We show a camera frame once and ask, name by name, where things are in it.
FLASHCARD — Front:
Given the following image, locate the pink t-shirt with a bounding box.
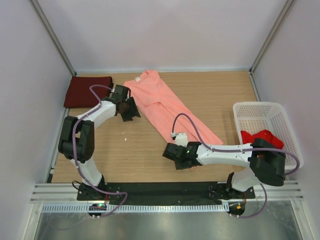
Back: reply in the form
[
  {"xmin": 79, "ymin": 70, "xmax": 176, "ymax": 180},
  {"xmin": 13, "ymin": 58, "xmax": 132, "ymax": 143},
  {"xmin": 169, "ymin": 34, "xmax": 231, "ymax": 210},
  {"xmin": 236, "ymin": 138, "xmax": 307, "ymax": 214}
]
[{"xmin": 124, "ymin": 70, "xmax": 223, "ymax": 145}]

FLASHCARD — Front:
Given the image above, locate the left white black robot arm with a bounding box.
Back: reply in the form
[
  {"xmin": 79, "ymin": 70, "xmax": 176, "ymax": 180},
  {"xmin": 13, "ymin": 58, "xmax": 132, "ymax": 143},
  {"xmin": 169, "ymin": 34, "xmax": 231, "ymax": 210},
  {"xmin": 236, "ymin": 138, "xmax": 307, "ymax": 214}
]
[{"xmin": 58, "ymin": 84, "xmax": 141, "ymax": 201}]

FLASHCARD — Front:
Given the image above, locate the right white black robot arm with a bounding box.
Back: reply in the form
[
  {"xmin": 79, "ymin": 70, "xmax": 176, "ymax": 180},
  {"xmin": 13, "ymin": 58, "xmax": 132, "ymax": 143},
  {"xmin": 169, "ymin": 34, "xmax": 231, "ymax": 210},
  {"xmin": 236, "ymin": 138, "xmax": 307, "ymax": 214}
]
[{"xmin": 162, "ymin": 138, "xmax": 286, "ymax": 200}]

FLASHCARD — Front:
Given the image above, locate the folded black t-shirt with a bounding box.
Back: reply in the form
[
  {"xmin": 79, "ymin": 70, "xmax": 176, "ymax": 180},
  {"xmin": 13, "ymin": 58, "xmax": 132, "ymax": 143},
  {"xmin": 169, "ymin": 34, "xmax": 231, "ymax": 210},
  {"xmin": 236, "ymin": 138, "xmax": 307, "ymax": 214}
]
[{"xmin": 108, "ymin": 77, "xmax": 114, "ymax": 92}]

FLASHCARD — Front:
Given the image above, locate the folded dark red t-shirt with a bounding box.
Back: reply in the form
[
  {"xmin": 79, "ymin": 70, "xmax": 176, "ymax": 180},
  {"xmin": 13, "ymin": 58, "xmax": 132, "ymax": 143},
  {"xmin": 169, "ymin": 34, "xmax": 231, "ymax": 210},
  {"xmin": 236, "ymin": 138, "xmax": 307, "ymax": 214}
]
[{"xmin": 63, "ymin": 76, "xmax": 111, "ymax": 109}]

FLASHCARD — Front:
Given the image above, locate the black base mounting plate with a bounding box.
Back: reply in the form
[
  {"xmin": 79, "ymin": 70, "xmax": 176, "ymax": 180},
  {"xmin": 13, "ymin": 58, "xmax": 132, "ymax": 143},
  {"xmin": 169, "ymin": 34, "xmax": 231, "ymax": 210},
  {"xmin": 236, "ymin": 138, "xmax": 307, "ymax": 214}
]
[{"xmin": 76, "ymin": 181, "xmax": 256, "ymax": 206}]

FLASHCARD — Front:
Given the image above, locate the white plastic basket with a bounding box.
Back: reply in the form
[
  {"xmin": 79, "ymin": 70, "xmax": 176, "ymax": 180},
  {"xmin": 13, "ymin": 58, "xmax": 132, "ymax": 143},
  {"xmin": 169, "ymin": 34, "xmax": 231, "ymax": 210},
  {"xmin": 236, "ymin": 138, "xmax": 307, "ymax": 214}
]
[{"xmin": 232, "ymin": 101, "xmax": 304, "ymax": 167}]

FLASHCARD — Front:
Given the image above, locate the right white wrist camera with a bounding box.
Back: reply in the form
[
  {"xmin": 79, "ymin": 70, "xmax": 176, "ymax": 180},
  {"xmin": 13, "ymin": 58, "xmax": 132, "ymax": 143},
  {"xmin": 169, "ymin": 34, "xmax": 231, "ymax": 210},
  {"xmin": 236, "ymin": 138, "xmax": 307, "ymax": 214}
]
[{"xmin": 170, "ymin": 132, "xmax": 189, "ymax": 147}]

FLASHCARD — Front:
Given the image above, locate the white slotted cable duct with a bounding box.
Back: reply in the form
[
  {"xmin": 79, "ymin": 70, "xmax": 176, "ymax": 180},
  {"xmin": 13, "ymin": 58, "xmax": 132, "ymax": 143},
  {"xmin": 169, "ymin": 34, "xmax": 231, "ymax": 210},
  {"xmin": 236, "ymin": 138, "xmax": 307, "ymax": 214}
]
[{"xmin": 41, "ymin": 203, "xmax": 229, "ymax": 214}]

